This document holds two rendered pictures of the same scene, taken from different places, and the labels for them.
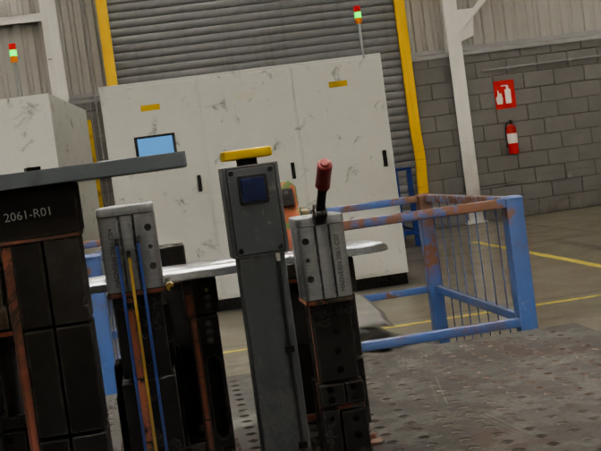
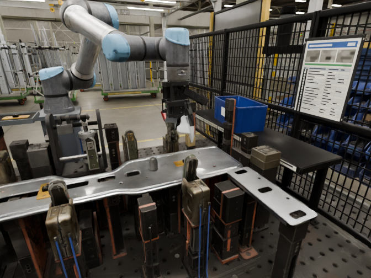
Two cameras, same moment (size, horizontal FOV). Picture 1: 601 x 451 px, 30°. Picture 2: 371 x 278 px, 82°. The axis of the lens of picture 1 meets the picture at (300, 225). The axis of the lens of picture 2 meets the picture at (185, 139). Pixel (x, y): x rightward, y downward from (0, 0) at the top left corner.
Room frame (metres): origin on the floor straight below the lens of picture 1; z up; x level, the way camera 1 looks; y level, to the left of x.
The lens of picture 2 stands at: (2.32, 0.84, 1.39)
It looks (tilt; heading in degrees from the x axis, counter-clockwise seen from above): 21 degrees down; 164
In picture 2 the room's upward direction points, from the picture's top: straight up
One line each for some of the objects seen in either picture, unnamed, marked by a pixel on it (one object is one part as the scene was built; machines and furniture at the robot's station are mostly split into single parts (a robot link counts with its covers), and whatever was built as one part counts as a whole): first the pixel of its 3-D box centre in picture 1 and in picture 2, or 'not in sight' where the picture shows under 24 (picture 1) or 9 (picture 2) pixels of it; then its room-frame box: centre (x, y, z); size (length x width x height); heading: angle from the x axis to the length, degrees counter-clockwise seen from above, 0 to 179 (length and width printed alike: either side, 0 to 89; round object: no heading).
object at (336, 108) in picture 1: (251, 161); not in sight; (9.74, 0.35, 1.22); 2.40 x 0.54 x 2.45; 97
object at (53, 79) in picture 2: not in sight; (54, 80); (1.00, 0.50, 1.27); 0.13 x 0.12 x 0.14; 121
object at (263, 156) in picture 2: not in sight; (260, 190); (1.70, 1.34, 0.88); 0.08 x 0.08 x 0.36; 7
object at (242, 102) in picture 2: not in sight; (237, 112); (1.28, 1.44, 1.10); 0.30 x 0.17 x 0.13; 178
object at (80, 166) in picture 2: not in sight; (84, 170); (1.45, 0.66, 0.94); 0.18 x 0.13 x 0.49; 97
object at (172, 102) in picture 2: not in sight; (176, 99); (1.61, 1.02, 1.25); 0.09 x 0.08 x 0.12; 97
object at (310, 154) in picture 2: not in sight; (243, 129); (1.35, 1.45, 1.02); 0.90 x 0.22 x 0.03; 7
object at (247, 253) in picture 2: not in sight; (246, 216); (1.78, 1.23, 0.84); 0.11 x 0.06 x 0.29; 7
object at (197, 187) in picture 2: not in sight; (194, 229); (1.82, 1.02, 0.87); 0.12 x 0.09 x 0.35; 7
